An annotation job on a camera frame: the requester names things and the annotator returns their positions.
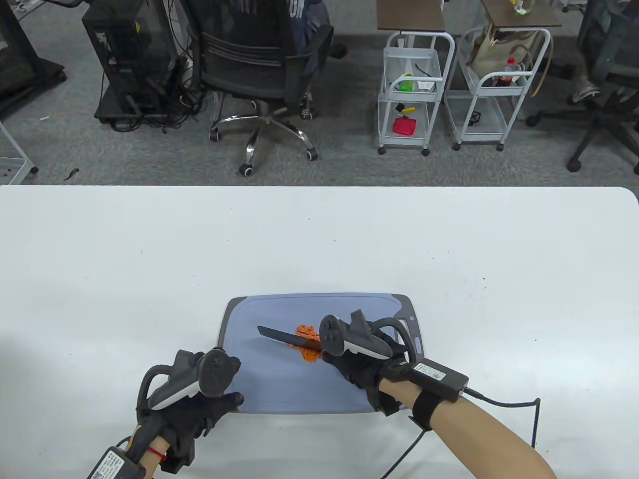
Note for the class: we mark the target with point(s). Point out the orange carrot slice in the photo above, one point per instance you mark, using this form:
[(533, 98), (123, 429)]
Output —
[(308, 355)]

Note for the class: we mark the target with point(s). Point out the person's right forearm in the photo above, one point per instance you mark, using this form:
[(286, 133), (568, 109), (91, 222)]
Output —
[(479, 439)]

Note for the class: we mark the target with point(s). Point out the small black gadget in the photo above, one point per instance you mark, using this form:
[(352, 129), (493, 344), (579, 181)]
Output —
[(474, 117)]

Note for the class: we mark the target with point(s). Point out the red-capped cola bottle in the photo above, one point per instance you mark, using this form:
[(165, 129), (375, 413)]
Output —
[(508, 70)]

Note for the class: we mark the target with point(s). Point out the green crumpled packet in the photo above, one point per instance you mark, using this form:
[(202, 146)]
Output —
[(407, 84)]

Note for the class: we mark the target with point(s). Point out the blue grey cutting board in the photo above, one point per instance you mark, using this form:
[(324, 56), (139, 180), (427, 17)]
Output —
[(269, 379)]

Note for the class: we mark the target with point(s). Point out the red flat container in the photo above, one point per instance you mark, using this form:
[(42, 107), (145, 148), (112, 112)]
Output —
[(404, 124)]

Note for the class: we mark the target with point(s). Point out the black computer tower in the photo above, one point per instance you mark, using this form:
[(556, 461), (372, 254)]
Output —
[(125, 50)]

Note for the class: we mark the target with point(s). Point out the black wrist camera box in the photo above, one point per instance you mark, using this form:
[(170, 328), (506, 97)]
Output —
[(439, 376), (112, 466)]

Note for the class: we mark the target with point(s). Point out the chrome-based black office chair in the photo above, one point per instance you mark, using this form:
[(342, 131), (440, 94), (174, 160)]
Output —
[(249, 60)]

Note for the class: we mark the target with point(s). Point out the black equipment stand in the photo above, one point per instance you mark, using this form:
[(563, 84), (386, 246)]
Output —
[(20, 65)]

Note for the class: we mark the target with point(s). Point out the white metal rack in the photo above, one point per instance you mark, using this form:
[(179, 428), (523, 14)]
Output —
[(10, 164)]

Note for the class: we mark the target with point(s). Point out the beige cloth bag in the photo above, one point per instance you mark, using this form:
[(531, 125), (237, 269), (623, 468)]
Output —
[(486, 55)]

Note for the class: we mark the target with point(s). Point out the black kitchen knife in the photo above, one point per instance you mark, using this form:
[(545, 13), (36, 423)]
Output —
[(279, 335)]

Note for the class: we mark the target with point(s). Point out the small black floor scrap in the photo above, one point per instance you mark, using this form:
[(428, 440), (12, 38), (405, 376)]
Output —
[(72, 173)]

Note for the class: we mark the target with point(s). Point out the person's right hand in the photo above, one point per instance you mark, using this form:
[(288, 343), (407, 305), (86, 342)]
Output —
[(359, 371)]

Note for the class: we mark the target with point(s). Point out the person's left forearm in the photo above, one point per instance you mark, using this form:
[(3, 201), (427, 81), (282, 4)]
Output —
[(156, 443)]

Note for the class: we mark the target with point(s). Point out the black-based office chair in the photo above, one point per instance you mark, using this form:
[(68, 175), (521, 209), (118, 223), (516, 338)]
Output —
[(609, 75)]

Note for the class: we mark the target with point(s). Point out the grey tracking controller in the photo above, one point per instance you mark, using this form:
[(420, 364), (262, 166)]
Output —
[(217, 374), (330, 332)]

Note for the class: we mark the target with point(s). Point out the person's left hand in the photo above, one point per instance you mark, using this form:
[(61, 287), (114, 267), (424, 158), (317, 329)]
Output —
[(209, 414)]

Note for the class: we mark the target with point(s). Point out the brown wooden desk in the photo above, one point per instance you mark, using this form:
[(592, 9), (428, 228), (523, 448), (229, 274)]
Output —
[(539, 17), (409, 17)]

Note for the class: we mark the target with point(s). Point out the small white box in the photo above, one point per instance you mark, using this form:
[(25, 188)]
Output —
[(426, 86)]

